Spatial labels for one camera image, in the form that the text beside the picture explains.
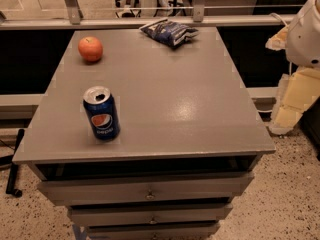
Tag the metal window railing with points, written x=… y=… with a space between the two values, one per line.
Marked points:
x=103 y=14

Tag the grey drawer cabinet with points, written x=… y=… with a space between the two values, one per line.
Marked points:
x=189 y=138

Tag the red orange apple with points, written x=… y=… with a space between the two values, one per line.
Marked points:
x=90 y=48

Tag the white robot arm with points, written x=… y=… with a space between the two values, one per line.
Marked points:
x=300 y=88

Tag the blue pepsi can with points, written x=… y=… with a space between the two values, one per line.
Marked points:
x=100 y=107

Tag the blue chip bag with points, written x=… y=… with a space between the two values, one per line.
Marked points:
x=169 y=32

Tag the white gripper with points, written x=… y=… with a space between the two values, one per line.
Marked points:
x=305 y=42

